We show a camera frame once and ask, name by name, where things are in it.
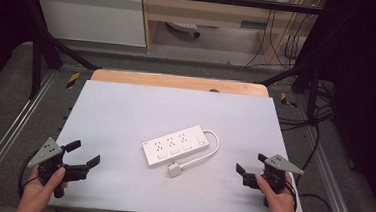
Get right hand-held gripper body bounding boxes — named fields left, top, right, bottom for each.
left=240, top=151, right=307, bottom=210

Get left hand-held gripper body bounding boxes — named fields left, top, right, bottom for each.
left=24, top=136, right=93, bottom=201

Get person's right hand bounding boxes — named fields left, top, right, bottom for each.
left=252, top=169, right=304, bottom=212

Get person's left hand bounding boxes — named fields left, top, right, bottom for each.
left=15, top=162, right=70, bottom=212

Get yellow black floor tape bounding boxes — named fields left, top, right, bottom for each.
left=65, top=70, right=81, bottom=90
left=279, top=91, right=299, bottom=109

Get white power plug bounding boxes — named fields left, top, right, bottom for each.
left=166, top=162, right=184, bottom=180

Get white power strip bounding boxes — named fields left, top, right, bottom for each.
left=140, top=121, right=212, bottom=173

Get wooden table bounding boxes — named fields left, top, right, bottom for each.
left=89, top=67, right=272, bottom=99

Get white cabinet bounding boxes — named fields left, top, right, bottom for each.
left=30, top=0, right=150, bottom=48

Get white chair base with caster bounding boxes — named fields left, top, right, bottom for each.
left=165, top=20, right=203, bottom=39

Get light wooden desk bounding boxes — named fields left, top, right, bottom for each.
left=136, top=0, right=322, bottom=67

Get white power strip cable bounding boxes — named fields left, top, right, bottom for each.
left=179, top=128, right=222, bottom=173

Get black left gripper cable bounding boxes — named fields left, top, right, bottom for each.
left=16, top=147, right=43, bottom=201

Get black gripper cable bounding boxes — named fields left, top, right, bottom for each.
left=288, top=122, right=340, bottom=212
left=16, top=147, right=43, bottom=201

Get aluminium floor rail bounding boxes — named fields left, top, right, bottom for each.
left=301, top=126, right=367, bottom=212
left=0, top=67, right=58, bottom=204

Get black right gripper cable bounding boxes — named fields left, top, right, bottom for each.
left=288, top=122, right=340, bottom=212

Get black floor cable bundle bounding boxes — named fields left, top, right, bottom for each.
left=275, top=75, right=338, bottom=136

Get hanging black cables under desk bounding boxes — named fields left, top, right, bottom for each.
left=244, top=5, right=315, bottom=72

